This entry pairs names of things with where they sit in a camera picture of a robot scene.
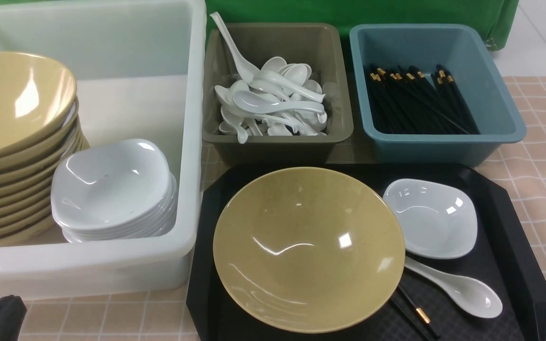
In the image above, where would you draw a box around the stack of white dishes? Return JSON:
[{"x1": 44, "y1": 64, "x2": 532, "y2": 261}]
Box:
[{"x1": 50, "y1": 139, "x2": 178, "y2": 242}]

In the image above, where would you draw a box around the tan noodle bowl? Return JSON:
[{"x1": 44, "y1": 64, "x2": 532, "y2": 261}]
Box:
[{"x1": 212, "y1": 167, "x2": 406, "y2": 334}]

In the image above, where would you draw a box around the black chopstick gold band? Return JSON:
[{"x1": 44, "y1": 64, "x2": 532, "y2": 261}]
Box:
[{"x1": 398, "y1": 283, "x2": 441, "y2": 340}]

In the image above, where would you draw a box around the white square dish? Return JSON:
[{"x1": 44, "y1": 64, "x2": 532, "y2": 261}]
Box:
[{"x1": 383, "y1": 178, "x2": 478, "y2": 260}]

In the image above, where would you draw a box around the large white plastic tub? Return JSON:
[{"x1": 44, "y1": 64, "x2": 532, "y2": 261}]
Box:
[{"x1": 0, "y1": 0, "x2": 207, "y2": 301}]

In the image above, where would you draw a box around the olive-brown plastic bin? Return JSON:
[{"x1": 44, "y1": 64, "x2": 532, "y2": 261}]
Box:
[{"x1": 202, "y1": 22, "x2": 354, "y2": 166}]

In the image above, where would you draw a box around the blue plastic bin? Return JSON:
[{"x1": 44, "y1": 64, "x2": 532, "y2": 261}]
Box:
[{"x1": 349, "y1": 24, "x2": 527, "y2": 166}]

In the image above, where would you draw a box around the pile of white spoons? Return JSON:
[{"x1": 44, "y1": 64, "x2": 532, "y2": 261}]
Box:
[{"x1": 210, "y1": 12, "x2": 328, "y2": 144}]

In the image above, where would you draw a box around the checkered peach tablecloth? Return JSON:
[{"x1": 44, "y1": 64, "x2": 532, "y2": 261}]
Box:
[{"x1": 19, "y1": 76, "x2": 546, "y2": 341}]

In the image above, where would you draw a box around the pile of black chopsticks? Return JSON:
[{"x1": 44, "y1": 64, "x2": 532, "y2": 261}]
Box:
[{"x1": 363, "y1": 64, "x2": 481, "y2": 135}]

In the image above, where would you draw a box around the green cloth backdrop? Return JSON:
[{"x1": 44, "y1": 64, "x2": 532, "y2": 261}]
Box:
[{"x1": 0, "y1": 0, "x2": 518, "y2": 67}]

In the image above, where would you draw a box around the white ceramic soup spoon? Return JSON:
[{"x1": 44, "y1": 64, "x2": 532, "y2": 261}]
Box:
[{"x1": 405, "y1": 257, "x2": 503, "y2": 319}]

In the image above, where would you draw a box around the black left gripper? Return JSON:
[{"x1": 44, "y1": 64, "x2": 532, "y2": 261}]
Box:
[{"x1": 0, "y1": 295, "x2": 27, "y2": 341}]

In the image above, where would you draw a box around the black serving tray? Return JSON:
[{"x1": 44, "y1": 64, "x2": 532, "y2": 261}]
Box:
[{"x1": 186, "y1": 163, "x2": 546, "y2": 341}]

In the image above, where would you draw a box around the stack of tan bowls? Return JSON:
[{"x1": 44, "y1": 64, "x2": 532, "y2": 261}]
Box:
[{"x1": 0, "y1": 51, "x2": 89, "y2": 247}]

